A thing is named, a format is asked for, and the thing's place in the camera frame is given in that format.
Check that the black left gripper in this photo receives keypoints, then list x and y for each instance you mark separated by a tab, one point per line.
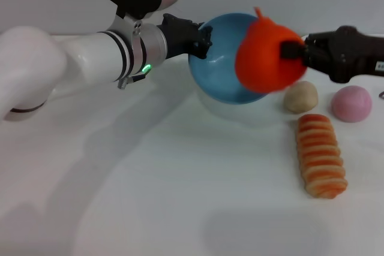
180	37

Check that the orange striped bread roll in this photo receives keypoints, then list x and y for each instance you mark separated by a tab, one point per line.
319	157

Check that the pink round bun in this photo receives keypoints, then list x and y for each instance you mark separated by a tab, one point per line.
351	104

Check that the orange toy fruit with stem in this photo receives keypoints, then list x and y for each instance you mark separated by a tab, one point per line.
261	58

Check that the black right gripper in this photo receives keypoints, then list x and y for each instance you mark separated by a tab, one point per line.
345	55

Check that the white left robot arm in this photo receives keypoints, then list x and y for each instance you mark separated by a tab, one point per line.
75	58

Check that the beige round bun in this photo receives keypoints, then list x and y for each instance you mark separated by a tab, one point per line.
301	98

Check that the blue bowl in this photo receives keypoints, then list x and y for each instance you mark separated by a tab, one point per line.
219	73

